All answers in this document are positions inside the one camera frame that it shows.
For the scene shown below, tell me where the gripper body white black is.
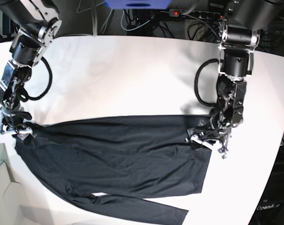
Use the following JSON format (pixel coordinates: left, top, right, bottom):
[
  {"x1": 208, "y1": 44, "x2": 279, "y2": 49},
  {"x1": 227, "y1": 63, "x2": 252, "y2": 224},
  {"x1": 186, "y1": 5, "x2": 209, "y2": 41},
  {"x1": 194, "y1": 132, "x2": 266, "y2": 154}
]
[
  {"x1": 185, "y1": 119, "x2": 231, "y2": 156},
  {"x1": 0, "y1": 114, "x2": 36, "y2": 139}
]

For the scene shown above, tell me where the dark navy long-sleeve shirt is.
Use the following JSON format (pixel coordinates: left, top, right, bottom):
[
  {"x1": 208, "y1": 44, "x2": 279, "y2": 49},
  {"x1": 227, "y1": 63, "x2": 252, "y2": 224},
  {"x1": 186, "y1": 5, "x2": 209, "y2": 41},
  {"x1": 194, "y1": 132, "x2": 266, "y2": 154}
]
[{"x1": 14, "y1": 114, "x2": 214, "y2": 225}]

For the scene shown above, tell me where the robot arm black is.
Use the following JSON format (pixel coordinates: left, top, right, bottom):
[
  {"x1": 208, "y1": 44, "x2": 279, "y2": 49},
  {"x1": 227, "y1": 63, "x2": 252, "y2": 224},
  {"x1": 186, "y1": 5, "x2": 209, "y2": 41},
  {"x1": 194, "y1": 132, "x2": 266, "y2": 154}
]
[
  {"x1": 0, "y1": 0, "x2": 195, "y2": 151},
  {"x1": 15, "y1": 0, "x2": 284, "y2": 157}
]

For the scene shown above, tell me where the black OpenArm base box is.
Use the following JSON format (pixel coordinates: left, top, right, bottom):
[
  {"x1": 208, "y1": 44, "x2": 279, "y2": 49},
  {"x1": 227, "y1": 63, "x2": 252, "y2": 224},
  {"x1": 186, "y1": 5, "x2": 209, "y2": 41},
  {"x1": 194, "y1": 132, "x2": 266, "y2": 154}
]
[{"x1": 249, "y1": 145, "x2": 284, "y2": 225}]

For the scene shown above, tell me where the blue box at top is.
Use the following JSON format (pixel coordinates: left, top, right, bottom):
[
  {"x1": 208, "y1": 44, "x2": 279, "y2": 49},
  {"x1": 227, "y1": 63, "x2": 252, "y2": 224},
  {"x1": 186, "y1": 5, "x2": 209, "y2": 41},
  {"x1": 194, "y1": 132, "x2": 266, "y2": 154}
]
[{"x1": 105, "y1": 0, "x2": 171, "y2": 9}]

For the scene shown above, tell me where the black power strip red switch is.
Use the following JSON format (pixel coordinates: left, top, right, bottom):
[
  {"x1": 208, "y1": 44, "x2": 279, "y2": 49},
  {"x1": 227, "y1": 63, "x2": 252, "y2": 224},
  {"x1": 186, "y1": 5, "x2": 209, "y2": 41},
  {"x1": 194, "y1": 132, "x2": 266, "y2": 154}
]
[{"x1": 168, "y1": 9, "x2": 222, "y2": 20}]

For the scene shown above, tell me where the white cable on floor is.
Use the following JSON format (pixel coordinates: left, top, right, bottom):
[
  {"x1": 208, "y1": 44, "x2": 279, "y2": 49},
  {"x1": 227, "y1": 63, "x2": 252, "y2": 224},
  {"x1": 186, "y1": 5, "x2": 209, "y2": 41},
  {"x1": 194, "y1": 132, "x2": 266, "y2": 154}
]
[{"x1": 100, "y1": 9, "x2": 154, "y2": 32}]

